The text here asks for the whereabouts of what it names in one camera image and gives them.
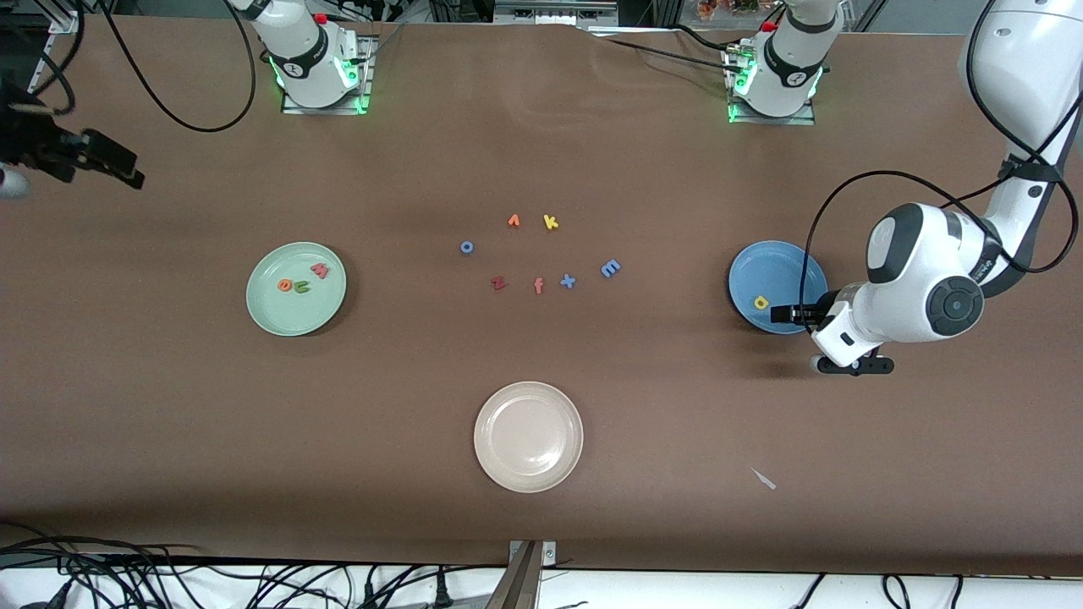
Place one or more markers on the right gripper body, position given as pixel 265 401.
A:
pixel 27 140

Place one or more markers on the blue foam letter m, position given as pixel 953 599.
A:
pixel 610 268

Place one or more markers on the red foam letter w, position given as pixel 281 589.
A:
pixel 320 271

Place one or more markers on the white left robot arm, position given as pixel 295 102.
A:
pixel 1024 68

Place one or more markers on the blue plate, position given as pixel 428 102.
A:
pixel 761 271

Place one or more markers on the white paper scrap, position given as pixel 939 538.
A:
pixel 764 480

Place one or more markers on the green plate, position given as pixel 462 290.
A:
pixel 296 317

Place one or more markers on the beige plate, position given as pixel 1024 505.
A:
pixel 529 436

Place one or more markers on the orange plastic items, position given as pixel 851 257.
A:
pixel 728 7

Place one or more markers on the grey aluminium beam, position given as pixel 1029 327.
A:
pixel 516 584

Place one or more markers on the silver metal box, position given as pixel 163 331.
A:
pixel 550 13

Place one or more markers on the silver table corner rail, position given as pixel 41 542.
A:
pixel 66 21

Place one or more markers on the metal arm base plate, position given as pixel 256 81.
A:
pixel 351 111
pixel 761 120

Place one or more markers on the small metal bracket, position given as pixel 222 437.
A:
pixel 548 551

